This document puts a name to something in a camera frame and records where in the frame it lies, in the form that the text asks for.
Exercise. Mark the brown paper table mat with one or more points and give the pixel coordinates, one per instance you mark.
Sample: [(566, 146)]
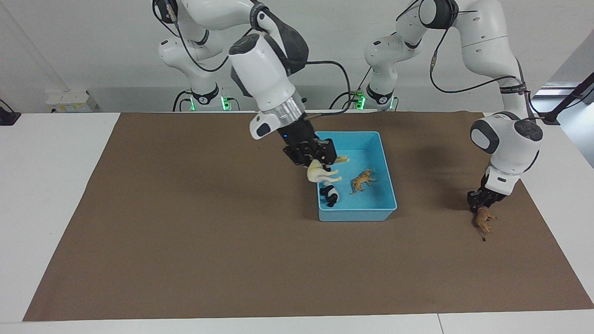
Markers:
[(209, 241)]

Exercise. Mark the brown lion toy figure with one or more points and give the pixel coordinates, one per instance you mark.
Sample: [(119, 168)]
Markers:
[(484, 220)]

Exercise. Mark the black table clamp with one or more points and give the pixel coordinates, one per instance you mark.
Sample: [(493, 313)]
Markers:
[(8, 116)]

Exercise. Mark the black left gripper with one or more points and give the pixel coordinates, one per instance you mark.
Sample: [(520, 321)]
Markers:
[(492, 195)]

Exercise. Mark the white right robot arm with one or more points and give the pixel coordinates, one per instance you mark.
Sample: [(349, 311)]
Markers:
[(264, 74)]

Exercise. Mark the cream llama toy figure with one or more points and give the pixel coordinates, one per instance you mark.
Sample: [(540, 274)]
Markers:
[(318, 174)]

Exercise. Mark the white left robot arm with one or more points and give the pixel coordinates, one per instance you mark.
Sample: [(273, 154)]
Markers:
[(487, 46)]

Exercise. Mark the light blue plastic storage box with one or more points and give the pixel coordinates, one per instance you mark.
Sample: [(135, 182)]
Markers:
[(366, 206)]

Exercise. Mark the black and white panda toy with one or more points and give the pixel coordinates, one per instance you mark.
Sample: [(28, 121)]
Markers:
[(330, 194)]

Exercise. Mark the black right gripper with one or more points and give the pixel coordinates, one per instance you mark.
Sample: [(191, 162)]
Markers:
[(299, 137)]

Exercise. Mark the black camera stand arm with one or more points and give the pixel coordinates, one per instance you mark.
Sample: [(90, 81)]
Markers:
[(568, 97)]

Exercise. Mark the orange striped tiger toy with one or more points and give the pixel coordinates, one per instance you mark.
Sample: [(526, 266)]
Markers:
[(361, 180)]

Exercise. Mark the green lit base connector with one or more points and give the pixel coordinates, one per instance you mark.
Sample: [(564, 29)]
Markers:
[(226, 103), (358, 101)]

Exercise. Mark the white cardboard box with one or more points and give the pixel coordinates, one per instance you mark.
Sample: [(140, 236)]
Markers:
[(72, 101)]

